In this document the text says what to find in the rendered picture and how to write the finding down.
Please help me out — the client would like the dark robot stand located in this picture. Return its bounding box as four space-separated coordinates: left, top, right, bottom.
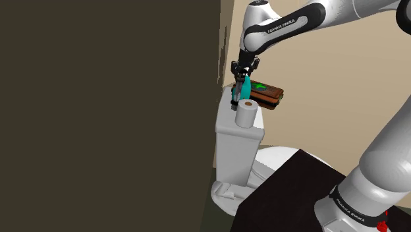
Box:
229 148 411 232

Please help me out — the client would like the brown box with green emblem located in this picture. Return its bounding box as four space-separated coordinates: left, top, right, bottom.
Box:
231 79 285 111

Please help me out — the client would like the teal bottle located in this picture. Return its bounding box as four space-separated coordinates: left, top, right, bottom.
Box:
240 75 252 101

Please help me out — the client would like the white toilet paper roll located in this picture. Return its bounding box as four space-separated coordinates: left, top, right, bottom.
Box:
234 98 260 129

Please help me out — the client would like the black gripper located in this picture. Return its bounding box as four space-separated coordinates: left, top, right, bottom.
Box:
231 49 261 85

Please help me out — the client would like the grey and black tool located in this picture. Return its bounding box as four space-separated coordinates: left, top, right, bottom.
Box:
230 84 242 112

